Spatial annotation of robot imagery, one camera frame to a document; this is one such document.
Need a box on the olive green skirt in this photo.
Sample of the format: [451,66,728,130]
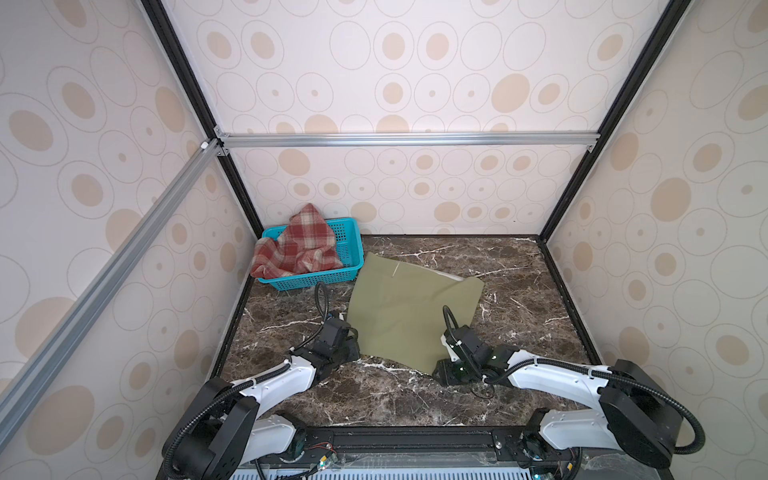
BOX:
[345,253,484,374]

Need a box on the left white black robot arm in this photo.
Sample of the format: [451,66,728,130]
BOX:
[161,316,360,479]

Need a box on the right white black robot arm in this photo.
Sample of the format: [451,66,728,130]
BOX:
[433,320,706,469]

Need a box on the teal plastic basket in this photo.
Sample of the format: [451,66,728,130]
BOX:
[257,218,364,291]

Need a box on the red plaid skirt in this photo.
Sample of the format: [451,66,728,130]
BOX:
[250,204,343,280]

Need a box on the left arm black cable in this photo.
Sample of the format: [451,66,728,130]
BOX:
[161,281,331,480]

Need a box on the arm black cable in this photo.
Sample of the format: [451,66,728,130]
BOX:
[442,304,707,456]
[161,281,331,480]

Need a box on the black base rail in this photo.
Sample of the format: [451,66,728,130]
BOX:
[155,423,676,480]

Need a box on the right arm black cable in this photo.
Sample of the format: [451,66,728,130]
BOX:
[442,304,707,456]

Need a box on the horizontal aluminium frame bar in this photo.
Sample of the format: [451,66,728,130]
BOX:
[204,130,600,152]

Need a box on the left diagonal aluminium frame bar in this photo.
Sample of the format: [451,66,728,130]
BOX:
[1,138,223,449]

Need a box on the left black corner post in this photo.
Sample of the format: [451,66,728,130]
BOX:
[140,0,264,238]

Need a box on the black corner post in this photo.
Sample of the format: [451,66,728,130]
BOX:
[538,0,692,246]
[140,0,264,238]

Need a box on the right black corner post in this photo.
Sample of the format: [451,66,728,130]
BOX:
[538,0,692,246]

